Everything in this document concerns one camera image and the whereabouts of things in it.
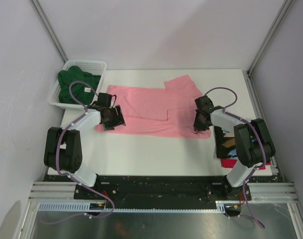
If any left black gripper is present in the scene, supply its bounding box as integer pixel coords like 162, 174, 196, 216
102, 105, 125, 131

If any pink t-shirt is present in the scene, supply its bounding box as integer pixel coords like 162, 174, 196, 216
107, 75, 211, 139

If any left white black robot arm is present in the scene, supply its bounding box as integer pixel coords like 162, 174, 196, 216
44, 105, 125, 199

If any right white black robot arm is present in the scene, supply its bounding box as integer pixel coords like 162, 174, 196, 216
194, 106, 276, 200

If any black printed folded t-shirt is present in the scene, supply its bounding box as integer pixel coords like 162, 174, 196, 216
213, 126, 238, 160

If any green t-shirt in basket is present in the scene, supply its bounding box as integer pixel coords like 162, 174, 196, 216
57, 66, 101, 105

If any white plastic basket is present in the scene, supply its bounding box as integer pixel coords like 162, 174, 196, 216
48, 59, 107, 109

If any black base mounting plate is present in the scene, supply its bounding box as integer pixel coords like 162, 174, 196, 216
74, 175, 253, 202

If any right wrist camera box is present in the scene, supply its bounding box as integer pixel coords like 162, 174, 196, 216
195, 96, 214, 112

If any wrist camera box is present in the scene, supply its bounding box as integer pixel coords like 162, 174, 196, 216
195, 96, 214, 112
94, 93, 117, 108

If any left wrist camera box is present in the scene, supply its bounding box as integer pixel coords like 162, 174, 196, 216
94, 93, 117, 108

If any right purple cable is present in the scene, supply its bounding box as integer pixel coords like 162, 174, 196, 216
204, 87, 265, 229

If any purple cable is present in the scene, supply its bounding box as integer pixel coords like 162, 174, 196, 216
204, 87, 265, 229
39, 81, 115, 225

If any white slotted cable duct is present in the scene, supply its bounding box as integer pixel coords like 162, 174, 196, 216
38, 201, 239, 213

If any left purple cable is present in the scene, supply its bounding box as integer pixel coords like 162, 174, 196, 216
39, 81, 115, 225

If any left aluminium frame post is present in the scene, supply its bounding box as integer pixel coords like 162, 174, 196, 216
29, 0, 68, 63

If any aluminium frame post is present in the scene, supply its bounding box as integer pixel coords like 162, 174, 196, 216
247, 0, 296, 77
29, 0, 68, 63

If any right aluminium frame post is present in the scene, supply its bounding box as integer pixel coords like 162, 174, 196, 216
247, 0, 296, 77

